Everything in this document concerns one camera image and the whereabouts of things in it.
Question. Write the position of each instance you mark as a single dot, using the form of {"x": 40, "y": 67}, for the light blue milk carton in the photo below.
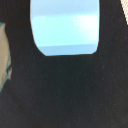
{"x": 65, "y": 27}

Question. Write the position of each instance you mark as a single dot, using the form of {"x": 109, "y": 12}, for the teal padded gripper finger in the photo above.
{"x": 5, "y": 57}

